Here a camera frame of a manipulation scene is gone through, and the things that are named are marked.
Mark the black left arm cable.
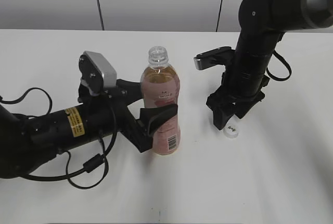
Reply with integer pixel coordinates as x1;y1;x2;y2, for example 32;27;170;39
0;86;118;190

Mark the white bottle cap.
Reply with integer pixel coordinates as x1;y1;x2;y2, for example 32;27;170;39
223;122;239;139

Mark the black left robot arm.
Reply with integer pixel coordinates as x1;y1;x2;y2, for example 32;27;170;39
1;79;178;181

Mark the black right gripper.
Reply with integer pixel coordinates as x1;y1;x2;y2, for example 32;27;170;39
206;71;265;130

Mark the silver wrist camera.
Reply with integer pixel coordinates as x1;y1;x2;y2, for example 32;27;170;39
194;46;235;70
79;51;117;96

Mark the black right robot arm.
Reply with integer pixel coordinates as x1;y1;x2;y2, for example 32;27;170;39
197;0;332;129

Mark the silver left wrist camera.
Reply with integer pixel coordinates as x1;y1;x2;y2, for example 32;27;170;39
79;51;117;96

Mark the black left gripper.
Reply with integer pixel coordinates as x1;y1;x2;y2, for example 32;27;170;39
78;79;178;153

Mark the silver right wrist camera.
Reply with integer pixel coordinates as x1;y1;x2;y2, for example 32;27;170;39
194;46;235;70

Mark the pink label tea bottle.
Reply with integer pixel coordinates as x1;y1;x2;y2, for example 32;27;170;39
140;46;181;155

